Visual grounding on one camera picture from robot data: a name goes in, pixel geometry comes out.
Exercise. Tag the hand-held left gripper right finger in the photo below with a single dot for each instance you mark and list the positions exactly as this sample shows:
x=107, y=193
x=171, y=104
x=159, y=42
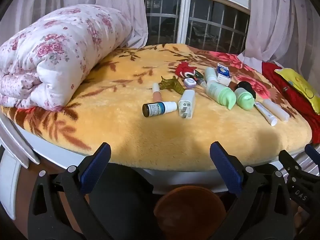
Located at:
x=225, y=170

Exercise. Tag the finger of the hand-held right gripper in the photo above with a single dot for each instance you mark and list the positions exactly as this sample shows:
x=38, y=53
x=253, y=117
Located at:
x=287, y=160
x=312, y=151

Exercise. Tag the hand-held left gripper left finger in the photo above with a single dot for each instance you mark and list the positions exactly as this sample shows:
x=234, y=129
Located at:
x=96, y=165

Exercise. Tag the white ointment tube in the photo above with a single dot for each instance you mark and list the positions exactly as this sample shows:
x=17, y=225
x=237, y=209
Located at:
x=266, y=115

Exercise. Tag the white plastic cylinder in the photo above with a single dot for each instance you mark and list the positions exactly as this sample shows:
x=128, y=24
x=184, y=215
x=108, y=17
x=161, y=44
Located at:
x=275, y=110

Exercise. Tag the orange plastic bin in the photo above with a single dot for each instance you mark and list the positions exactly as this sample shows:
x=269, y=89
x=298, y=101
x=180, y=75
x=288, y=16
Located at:
x=190, y=212

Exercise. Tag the short green foam bottle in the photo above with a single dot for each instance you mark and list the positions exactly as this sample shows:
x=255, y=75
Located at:
x=245, y=100

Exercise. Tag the large green foam bottle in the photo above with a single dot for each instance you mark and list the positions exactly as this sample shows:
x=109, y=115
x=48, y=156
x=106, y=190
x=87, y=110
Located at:
x=220, y=93

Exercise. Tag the white charger plug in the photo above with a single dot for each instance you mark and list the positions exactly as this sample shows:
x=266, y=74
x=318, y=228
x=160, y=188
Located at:
x=187, y=102

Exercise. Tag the brown bottle with white cap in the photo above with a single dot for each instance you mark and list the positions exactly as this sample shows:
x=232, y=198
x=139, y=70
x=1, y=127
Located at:
x=155, y=109

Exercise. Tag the pink cosmetic tube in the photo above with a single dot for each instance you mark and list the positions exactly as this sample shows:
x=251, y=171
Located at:
x=157, y=95

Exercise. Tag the olive green horse figurine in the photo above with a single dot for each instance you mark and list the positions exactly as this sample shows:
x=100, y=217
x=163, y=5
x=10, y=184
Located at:
x=172, y=85

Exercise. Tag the grey striped bedsheet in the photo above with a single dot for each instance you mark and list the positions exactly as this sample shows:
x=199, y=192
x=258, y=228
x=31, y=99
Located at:
x=303, y=162

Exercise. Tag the person's left leg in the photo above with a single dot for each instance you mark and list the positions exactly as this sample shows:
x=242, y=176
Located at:
x=125, y=205

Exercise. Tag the yellow floral plush blanket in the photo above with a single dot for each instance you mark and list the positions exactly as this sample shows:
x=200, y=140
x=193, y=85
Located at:
x=150, y=135

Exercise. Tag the red cloth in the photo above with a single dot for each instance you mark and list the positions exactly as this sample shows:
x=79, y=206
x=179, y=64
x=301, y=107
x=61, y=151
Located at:
x=287, y=92

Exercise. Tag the yellow printed bag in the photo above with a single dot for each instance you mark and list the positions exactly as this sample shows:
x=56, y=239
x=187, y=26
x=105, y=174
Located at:
x=300, y=85

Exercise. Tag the black round object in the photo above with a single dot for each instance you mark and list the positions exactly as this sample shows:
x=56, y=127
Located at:
x=247, y=86

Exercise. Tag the small purple case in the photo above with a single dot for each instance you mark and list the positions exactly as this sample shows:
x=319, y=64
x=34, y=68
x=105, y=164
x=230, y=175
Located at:
x=190, y=83

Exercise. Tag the white and blue medicine box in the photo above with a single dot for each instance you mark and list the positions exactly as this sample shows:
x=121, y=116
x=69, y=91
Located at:
x=223, y=76

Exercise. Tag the dark green small bottle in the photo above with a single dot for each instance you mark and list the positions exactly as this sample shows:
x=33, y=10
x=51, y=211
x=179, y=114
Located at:
x=199, y=77

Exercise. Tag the small white spray bottle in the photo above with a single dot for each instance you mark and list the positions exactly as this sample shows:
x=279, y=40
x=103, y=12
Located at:
x=210, y=73

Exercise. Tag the red knitted ornament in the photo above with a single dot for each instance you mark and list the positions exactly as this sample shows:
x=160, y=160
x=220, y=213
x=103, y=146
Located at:
x=183, y=70

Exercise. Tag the pink floral rolled quilt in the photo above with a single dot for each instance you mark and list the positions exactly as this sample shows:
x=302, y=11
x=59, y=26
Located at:
x=62, y=50

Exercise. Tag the white framed barred window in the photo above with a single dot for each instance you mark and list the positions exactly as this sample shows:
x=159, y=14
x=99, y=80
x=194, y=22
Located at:
x=185, y=17

